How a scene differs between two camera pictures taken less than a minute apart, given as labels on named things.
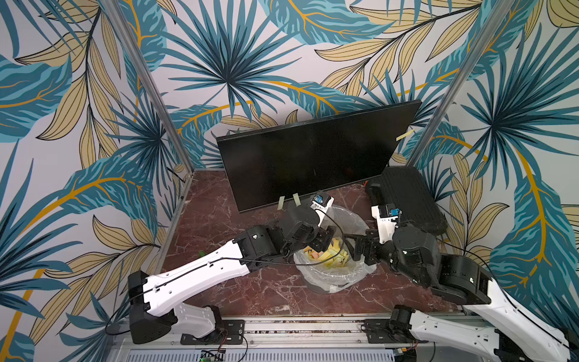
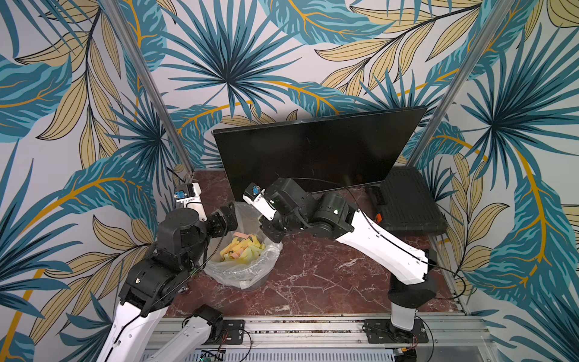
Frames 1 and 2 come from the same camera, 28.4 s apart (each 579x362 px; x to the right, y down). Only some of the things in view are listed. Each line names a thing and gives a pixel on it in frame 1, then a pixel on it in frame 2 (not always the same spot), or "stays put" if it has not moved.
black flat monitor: x=278 y=164 stays put
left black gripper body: x=323 y=240 → x=215 y=225
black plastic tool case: x=408 y=188 stays put
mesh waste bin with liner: x=335 y=268 → x=244 y=259
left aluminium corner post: x=134 y=54 stays put
